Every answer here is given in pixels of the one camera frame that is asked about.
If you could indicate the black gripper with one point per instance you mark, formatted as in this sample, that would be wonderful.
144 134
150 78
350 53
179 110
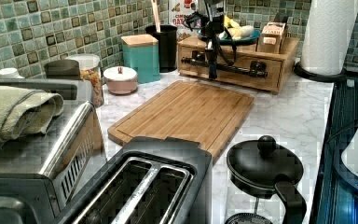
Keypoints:
211 16

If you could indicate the wooden drawer with black handle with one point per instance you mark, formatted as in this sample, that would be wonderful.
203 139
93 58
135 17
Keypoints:
247 71

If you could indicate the wooden drawer cabinet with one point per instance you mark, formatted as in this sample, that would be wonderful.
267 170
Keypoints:
287 54

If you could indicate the blue plate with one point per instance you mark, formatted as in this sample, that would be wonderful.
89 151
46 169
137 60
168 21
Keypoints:
249 40

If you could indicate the yellow toy lemon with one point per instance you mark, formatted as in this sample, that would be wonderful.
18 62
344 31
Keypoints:
230 23

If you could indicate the white toy egg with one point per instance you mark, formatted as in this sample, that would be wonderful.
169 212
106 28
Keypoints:
247 30

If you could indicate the black utensil holder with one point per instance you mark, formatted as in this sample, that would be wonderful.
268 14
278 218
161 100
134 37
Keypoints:
167 46

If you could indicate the oat bites cereal box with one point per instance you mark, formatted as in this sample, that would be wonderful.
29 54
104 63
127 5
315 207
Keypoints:
178 9

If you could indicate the tea bag box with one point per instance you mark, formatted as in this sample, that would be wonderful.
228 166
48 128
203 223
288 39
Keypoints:
272 37

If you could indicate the bamboo cutting board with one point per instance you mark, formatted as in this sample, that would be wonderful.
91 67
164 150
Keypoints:
187 110

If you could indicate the teal canister with wooden lid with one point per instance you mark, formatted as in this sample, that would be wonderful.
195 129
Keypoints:
140 52

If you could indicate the wooden utensil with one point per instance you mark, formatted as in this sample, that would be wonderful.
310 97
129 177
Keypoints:
155 15

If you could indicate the pink lidded ceramic pot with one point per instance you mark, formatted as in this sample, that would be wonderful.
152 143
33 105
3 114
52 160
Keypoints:
121 80

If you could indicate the white paper towel roll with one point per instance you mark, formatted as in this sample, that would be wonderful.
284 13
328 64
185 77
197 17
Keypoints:
327 37

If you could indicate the glass jar of cereal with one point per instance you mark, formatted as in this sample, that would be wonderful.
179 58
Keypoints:
89 67

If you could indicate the black paper towel holder base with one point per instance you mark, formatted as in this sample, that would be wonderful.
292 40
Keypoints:
301 72

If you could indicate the black two-slot toaster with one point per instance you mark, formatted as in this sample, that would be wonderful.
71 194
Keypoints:
149 181

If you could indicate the dark grey canister lid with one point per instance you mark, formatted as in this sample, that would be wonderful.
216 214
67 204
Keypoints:
63 69

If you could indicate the small white lidded container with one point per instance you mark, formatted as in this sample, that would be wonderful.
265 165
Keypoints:
9 73

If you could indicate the stainless toaster oven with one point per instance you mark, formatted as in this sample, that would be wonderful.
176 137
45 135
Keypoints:
41 173

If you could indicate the folded green towel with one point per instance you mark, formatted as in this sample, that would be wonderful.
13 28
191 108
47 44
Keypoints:
26 111

